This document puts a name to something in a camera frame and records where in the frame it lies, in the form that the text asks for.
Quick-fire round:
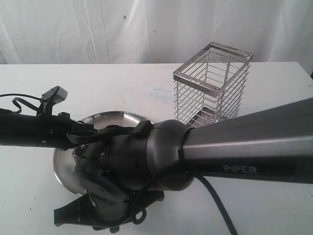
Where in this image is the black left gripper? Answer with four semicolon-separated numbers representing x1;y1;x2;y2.
38;112;96;149

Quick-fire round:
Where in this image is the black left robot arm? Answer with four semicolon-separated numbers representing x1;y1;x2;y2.
0;109;96;150

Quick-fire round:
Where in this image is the white backdrop curtain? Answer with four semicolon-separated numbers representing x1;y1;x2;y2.
0;0;313;70

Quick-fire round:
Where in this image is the wire mesh utensil holder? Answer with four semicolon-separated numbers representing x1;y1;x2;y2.
173;42;253;128

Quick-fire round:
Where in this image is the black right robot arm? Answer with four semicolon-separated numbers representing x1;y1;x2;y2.
54;98;313;235

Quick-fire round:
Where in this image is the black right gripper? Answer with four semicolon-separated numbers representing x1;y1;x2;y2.
54;191;164;232

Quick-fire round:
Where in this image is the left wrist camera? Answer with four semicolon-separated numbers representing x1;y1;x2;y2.
36;86;68;117

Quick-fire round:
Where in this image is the round stainless steel plate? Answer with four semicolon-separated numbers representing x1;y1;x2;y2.
53;111;147;196

